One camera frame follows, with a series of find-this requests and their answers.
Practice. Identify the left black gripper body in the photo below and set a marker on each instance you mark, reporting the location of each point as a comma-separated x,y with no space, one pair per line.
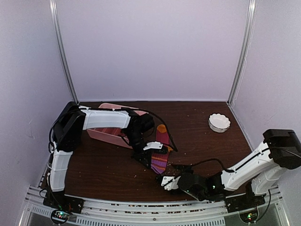
144,155

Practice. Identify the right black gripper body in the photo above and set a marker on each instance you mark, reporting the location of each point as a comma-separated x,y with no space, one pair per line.
186,170

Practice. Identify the maroon orange purple striped sock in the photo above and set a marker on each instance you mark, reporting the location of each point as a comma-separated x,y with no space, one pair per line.
159,158

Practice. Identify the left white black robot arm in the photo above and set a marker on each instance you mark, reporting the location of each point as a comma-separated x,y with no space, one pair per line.
65,136

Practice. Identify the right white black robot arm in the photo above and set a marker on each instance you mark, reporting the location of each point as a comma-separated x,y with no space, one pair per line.
279,152

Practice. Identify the pink divided organizer tray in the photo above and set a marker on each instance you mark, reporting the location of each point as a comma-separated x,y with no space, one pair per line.
111,135

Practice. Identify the white scalloped ceramic bowl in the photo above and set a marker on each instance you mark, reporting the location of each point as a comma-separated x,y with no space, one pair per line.
218,122

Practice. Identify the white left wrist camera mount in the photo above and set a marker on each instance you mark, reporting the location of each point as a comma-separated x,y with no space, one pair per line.
153,145

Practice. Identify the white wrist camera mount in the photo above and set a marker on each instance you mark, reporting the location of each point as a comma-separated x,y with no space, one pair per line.
153,145
170,183

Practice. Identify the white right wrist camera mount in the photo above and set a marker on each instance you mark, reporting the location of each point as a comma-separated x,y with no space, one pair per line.
170,183

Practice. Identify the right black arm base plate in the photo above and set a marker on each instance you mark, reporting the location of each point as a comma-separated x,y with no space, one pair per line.
243,202

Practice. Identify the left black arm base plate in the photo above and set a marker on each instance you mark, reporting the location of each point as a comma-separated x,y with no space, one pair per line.
68,204

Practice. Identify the left aluminium frame post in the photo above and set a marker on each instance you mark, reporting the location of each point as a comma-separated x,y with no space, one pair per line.
62,54

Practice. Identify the aluminium frame post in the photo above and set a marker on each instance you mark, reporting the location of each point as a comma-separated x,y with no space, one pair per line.
244,49
62,54

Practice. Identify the right aluminium frame post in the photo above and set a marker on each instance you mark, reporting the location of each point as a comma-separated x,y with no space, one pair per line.
244,49

